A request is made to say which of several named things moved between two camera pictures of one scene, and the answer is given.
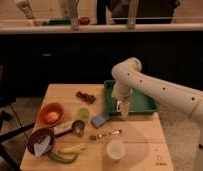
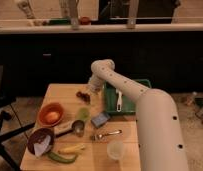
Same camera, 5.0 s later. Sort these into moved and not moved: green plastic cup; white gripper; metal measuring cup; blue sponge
Moved: white gripper
Not moved: metal measuring cup; blue sponge; green plastic cup
